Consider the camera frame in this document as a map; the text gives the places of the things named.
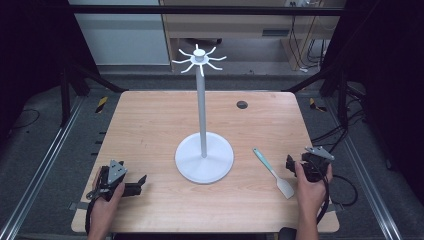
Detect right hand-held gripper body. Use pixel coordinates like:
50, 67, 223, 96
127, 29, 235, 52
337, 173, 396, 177
293, 145, 336, 184

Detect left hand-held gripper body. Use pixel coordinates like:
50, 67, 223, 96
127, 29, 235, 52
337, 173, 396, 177
85, 159, 135, 202

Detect black metal frame stand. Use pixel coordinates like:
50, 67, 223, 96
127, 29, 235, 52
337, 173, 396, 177
59, 59, 127, 128
282, 62, 350, 130

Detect black cables under desk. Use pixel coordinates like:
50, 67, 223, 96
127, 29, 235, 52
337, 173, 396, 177
287, 14, 332, 73

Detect thin black floor cable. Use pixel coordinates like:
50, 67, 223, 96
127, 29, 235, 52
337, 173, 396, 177
11, 108, 41, 132

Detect teal handled white spatula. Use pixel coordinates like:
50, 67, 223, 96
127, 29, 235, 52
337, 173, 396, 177
252, 147, 296, 200

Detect black object under table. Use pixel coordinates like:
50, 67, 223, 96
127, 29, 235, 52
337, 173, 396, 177
278, 226, 298, 240

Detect black horizontal frame bar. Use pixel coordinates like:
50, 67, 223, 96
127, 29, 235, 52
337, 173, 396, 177
66, 4, 346, 17

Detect black floor cables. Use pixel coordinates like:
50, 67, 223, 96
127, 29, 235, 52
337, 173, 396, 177
310, 83, 367, 155

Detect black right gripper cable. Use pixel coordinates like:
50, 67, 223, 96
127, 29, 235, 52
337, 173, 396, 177
313, 163, 359, 226

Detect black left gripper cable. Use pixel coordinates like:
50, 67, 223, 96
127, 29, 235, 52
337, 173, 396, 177
84, 197, 100, 236

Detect white hook rack stand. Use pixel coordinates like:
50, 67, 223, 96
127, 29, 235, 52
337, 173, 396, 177
171, 43, 235, 185

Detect black curtain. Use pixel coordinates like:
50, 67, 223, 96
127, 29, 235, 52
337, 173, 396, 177
0, 0, 101, 141
321, 0, 424, 204

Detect white power strip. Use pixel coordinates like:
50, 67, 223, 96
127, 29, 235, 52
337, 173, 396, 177
287, 0, 322, 8

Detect person's right hand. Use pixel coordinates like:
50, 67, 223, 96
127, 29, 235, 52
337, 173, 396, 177
294, 161, 334, 215

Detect yellow black striped tape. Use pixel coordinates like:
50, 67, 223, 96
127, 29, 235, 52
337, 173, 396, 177
95, 96, 110, 114
308, 97, 328, 113

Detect aluminium floor rail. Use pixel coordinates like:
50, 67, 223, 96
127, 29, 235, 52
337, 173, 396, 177
0, 95, 85, 240
323, 97, 404, 240

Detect white cabinet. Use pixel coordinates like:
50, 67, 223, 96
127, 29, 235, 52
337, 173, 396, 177
67, 0, 171, 66

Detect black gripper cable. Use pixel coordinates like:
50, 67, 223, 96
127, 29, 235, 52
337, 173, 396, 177
313, 163, 359, 226
84, 197, 100, 236

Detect person's left hand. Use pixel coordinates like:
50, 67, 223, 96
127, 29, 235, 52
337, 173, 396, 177
89, 181, 126, 218

